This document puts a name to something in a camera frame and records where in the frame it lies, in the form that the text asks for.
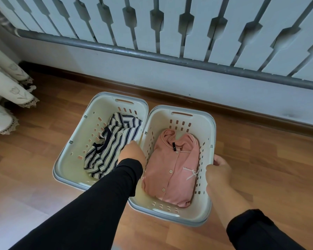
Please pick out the person's left hand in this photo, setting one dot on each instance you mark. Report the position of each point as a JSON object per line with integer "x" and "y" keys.
{"x": 130, "y": 153}

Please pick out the person's right hand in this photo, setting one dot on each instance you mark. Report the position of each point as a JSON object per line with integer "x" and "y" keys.
{"x": 219, "y": 174}

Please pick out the person's right fingers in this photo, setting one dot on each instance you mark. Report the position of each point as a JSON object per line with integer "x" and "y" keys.
{"x": 220, "y": 160}

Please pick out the person's left fingers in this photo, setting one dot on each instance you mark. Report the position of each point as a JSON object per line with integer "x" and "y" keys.
{"x": 133, "y": 144}

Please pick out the white laundry basket pink garment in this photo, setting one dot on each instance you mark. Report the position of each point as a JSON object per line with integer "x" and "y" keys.
{"x": 203, "y": 164}

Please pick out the person's left forearm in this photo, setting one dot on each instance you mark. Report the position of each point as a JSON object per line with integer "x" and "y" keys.
{"x": 94, "y": 205}

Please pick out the person's right forearm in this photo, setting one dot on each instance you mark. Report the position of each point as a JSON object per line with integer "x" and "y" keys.
{"x": 240, "y": 218}

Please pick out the navy white striped garment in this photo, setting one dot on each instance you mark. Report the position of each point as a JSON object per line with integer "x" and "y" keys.
{"x": 114, "y": 143}

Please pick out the pink buttoned garment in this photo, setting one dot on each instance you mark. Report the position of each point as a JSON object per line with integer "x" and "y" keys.
{"x": 172, "y": 166}

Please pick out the white laundry basket striped garment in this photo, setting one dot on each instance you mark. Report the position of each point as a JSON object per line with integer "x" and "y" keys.
{"x": 75, "y": 143}

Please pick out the grey metal pipe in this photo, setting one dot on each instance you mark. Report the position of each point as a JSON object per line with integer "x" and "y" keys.
{"x": 156, "y": 57}

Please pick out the white slatted radiator cover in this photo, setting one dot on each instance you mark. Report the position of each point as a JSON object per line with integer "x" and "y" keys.
{"x": 146, "y": 23}

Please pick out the white embroidered curtain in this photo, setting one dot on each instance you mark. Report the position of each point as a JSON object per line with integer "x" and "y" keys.
{"x": 7, "y": 85}

